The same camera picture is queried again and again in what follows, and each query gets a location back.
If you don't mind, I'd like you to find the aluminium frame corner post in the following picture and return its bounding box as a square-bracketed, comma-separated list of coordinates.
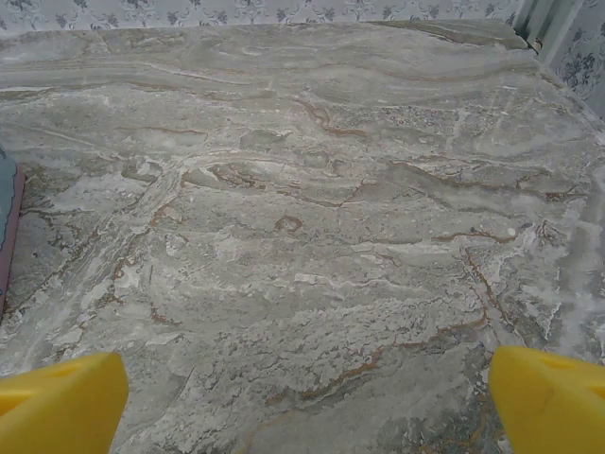
[512, 0, 568, 62]

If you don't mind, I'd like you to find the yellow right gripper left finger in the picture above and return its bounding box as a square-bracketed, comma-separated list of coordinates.
[0, 351, 130, 454]

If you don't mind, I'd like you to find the blue cartoon mouse mat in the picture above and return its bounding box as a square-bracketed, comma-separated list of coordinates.
[0, 144, 27, 319]

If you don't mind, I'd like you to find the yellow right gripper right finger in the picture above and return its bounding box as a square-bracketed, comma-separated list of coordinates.
[488, 344, 605, 454]

